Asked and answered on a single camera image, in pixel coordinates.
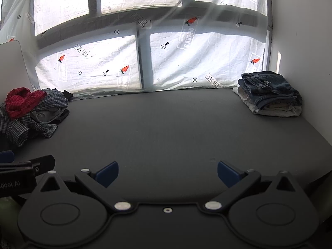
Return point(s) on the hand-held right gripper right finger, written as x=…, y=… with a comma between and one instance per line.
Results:
x=228, y=173

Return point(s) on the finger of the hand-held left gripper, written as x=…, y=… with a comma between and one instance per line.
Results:
x=6, y=156

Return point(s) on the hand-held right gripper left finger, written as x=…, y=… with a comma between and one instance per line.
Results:
x=106, y=173

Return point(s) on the red checked shorts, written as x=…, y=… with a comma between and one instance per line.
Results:
x=18, y=102

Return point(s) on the blue checked shirt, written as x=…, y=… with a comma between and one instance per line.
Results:
x=15, y=129

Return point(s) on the grey garment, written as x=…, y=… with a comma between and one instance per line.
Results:
x=46, y=114

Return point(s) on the folded white garment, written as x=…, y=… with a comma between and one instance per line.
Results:
x=275, y=110

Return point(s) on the folded blue jeans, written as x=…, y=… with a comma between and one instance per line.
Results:
x=269, y=89

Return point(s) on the white printed curtain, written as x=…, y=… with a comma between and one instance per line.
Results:
x=181, y=54

